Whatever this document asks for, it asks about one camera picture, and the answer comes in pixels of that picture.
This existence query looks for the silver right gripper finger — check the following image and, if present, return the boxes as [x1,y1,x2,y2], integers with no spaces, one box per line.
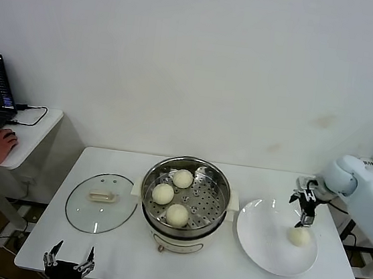
[288,188,303,206]
[294,211,316,231]

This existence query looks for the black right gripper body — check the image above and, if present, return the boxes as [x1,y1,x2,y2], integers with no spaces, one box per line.
[295,188,323,219]

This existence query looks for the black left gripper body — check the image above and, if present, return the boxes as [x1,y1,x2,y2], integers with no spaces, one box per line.
[43,258,88,279]

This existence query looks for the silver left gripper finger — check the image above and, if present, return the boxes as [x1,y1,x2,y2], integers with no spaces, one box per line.
[72,244,98,279]
[42,238,65,269]

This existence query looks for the white steamed baozi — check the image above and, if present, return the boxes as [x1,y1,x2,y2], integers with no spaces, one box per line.
[164,202,191,229]
[150,181,176,207]
[171,168,194,191]
[287,226,313,249]

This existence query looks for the steel perforated steamer basket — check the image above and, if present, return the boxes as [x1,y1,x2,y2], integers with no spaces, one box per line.
[126,149,244,239]

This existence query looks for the white round plate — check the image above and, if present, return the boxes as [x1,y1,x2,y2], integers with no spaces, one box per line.
[231,195,324,279]

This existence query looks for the cream electric cooker base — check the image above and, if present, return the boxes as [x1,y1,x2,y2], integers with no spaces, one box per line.
[125,187,240,262]

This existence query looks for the white side table with mouse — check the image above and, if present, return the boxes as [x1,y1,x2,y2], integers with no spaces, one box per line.
[0,102,90,235]

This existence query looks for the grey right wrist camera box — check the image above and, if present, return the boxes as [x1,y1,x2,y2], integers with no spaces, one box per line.
[294,174,317,192]

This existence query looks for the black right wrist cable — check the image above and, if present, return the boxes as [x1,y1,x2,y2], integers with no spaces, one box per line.
[303,178,351,213]

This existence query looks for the black power adapter with cable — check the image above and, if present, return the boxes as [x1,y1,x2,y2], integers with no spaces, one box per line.
[338,217,358,241]

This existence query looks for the round glass lid cream handle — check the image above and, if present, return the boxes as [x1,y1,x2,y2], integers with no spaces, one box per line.
[62,169,142,239]

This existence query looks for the black laptop cable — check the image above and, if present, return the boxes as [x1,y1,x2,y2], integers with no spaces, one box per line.
[6,102,49,129]

